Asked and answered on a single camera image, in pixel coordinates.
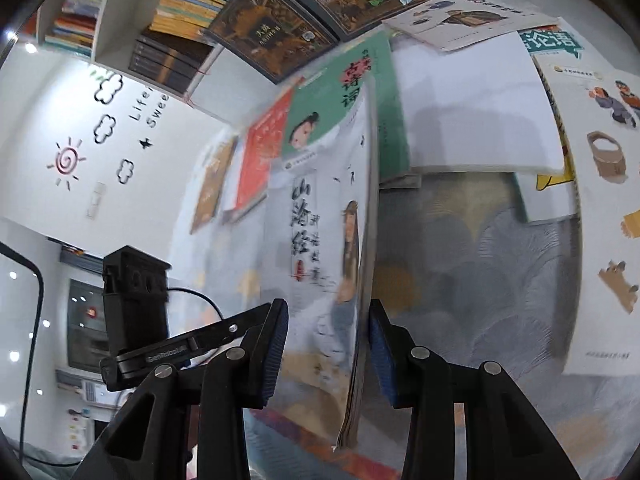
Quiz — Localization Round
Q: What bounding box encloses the brown Aesop fables book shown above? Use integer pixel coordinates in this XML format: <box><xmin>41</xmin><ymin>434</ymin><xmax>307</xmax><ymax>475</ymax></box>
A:
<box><xmin>190</xmin><ymin>134</ymin><xmax>238</xmax><ymax>235</ymax></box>

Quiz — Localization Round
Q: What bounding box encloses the red Pinocchio book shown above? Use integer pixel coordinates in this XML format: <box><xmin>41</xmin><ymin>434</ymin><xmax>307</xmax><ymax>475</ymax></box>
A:
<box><xmin>224</xmin><ymin>86</ymin><xmax>295</xmax><ymax>223</ymax></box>

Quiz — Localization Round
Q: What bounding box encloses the white Shanhaijing book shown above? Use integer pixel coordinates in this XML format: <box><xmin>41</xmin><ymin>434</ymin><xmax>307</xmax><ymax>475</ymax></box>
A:
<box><xmin>259</xmin><ymin>77</ymin><xmax>378</xmax><ymax>448</ymax></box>

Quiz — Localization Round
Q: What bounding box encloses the green poetry book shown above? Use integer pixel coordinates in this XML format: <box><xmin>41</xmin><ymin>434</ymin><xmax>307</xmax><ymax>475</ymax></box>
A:
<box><xmin>281</xmin><ymin>28</ymin><xmax>409</xmax><ymax>182</ymax></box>

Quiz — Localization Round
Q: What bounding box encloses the white wisdom stories book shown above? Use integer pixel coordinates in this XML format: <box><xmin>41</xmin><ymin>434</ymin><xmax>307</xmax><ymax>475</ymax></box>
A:
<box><xmin>536</xmin><ymin>54</ymin><xmax>639</xmax><ymax>376</ymax></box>

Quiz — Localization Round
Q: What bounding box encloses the patterned grey rug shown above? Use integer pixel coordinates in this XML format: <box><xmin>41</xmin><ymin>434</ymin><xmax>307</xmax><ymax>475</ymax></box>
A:
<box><xmin>244</xmin><ymin>169</ymin><xmax>640</xmax><ymax>480</ymax></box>

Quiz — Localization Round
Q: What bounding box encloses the Lunyu teal title book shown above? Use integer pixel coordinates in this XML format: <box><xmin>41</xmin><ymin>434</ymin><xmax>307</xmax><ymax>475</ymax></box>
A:
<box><xmin>515</xmin><ymin>18</ymin><xmax>585</xmax><ymax>224</ymax></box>

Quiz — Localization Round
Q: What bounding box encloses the white bookshelf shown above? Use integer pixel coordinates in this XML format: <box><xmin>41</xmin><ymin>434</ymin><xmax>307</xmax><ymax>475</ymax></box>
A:
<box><xmin>34</xmin><ymin>0</ymin><xmax>281</xmax><ymax>111</ymax></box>

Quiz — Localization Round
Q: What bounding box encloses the dark ornate encyclopedia book lower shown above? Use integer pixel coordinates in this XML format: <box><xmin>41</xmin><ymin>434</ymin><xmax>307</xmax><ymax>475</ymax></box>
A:
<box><xmin>204</xmin><ymin>0</ymin><xmax>338</xmax><ymax>84</ymax></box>

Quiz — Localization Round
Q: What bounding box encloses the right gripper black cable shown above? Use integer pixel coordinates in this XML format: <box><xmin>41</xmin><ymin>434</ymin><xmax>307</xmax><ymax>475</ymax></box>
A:
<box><xmin>0</xmin><ymin>242</ymin><xmax>47</xmax><ymax>461</ymax></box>

